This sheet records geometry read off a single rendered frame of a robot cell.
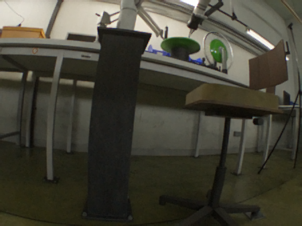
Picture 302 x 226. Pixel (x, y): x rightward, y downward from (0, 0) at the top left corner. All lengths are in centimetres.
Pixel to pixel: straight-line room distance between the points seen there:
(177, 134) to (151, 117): 45
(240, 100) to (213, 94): 10
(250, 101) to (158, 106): 160
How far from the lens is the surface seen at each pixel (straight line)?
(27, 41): 119
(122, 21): 84
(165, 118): 211
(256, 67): 102
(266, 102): 65
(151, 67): 113
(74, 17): 234
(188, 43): 119
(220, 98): 54
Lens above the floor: 49
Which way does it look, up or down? 2 degrees up
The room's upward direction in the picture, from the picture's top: 6 degrees clockwise
